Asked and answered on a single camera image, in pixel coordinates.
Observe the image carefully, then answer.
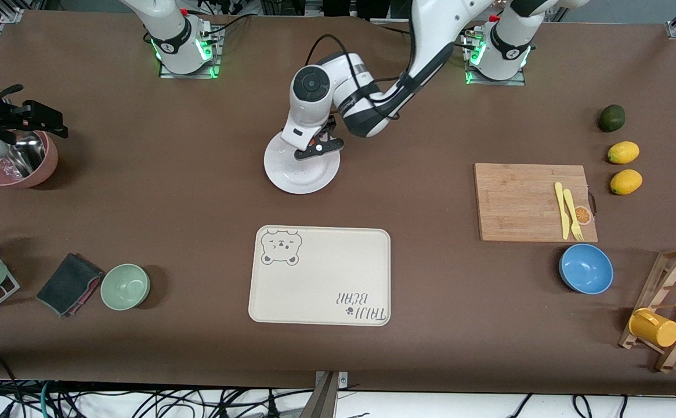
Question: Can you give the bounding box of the dark grey folded cloth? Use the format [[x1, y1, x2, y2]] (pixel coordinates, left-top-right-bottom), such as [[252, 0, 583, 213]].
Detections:
[[36, 253, 105, 318]]

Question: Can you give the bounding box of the green floor cable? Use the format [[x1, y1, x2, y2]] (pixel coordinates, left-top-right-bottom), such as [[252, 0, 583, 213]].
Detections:
[[39, 381, 55, 418]]

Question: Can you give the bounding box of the pink bowl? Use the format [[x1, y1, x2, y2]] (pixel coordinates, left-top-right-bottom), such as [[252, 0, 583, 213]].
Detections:
[[0, 129, 59, 189]]

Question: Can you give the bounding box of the dark green avocado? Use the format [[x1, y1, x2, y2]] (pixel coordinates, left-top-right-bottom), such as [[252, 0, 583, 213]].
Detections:
[[598, 104, 627, 133]]

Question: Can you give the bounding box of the beige bear print tray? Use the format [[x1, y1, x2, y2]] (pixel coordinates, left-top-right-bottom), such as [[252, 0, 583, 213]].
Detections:
[[248, 225, 392, 327]]

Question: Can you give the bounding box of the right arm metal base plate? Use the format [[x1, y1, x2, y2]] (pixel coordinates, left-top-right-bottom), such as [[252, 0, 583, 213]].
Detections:
[[159, 26, 223, 79]]

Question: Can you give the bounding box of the yellow plastic knife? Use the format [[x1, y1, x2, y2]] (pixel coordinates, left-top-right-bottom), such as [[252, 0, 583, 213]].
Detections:
[[554, 182, 571, 240]]

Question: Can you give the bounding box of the yellow cup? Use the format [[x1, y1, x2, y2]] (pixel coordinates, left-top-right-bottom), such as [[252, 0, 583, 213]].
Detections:
[[628, 308, 676, 348]]

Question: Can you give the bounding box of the light green bowl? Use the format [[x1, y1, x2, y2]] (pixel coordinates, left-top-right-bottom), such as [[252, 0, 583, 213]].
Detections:
[[100, 264, 151, 311]]

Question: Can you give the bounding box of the metal table edge bracket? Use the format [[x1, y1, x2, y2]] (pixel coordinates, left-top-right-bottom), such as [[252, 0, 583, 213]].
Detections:
[[298, 370, 350, 418]]

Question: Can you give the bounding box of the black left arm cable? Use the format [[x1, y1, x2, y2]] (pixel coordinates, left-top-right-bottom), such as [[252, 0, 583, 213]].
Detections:
[[305, 0, 417, 106]]

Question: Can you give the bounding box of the yellow lemon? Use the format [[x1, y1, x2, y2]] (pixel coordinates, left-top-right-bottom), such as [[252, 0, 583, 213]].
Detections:
[[609, 169, 644, 196], [607, 141, 641, 165]]

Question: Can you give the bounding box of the yellow plastic fork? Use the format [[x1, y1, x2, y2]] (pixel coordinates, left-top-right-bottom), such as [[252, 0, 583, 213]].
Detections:
[[563, 189, 584, 242]]

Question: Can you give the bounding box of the metal scoop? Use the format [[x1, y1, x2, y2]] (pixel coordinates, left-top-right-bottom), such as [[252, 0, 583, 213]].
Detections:
[[7, 131, 46, 178]]

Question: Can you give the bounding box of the white round plate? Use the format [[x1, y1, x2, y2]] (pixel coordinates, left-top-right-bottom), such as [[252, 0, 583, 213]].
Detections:
[[263, 129, 341, 195]]

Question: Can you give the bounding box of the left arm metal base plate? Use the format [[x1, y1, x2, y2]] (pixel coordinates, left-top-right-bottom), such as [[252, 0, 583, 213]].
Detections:
[[462, 29, 527, 87]]

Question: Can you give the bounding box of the blue bowl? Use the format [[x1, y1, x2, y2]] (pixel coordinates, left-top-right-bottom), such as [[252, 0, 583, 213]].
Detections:
[[558, 243, 614, 295]]

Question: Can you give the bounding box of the wooden cutting board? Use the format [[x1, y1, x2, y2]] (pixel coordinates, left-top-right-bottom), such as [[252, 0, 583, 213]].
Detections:
[[474, 163, 599, 243]]

